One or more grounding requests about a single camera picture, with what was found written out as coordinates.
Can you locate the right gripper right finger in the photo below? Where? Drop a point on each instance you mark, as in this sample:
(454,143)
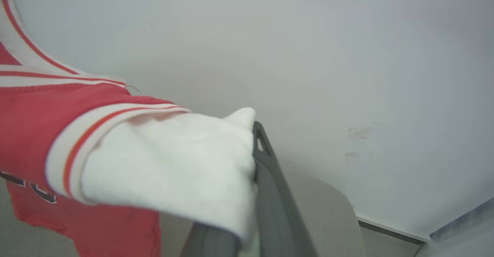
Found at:
(276,199)

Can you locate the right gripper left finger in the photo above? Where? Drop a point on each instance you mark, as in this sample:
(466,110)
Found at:
(210,243)

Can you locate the red white basketball jersey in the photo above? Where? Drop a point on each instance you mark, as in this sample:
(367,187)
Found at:
(115,153)

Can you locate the grey wall baseboard strip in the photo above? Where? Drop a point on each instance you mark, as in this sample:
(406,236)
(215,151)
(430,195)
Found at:
(389,230)

